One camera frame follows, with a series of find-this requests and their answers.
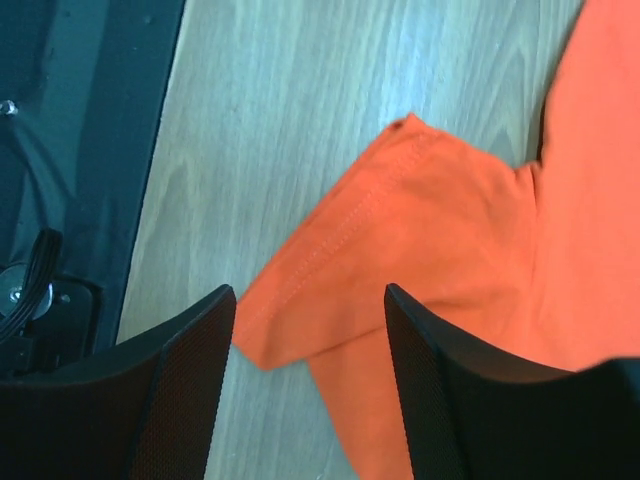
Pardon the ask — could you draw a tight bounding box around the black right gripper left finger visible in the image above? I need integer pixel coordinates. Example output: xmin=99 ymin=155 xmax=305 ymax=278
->
xmin=1 ymin=285 xmax=236 ymax=479

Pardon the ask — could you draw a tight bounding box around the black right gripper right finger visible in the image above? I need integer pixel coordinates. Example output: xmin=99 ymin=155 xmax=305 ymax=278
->
xmin=384 ymin=284 xmax=639 ymax=479

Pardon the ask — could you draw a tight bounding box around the orange t shirt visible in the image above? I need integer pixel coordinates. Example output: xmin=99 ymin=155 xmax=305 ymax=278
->
xmin=233 ymin=1 xmax=639 ymax=479

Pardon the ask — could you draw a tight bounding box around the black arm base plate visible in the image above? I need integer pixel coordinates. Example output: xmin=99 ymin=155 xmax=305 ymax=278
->
xmin=1 ymin=1 xmax=184 ymax=377

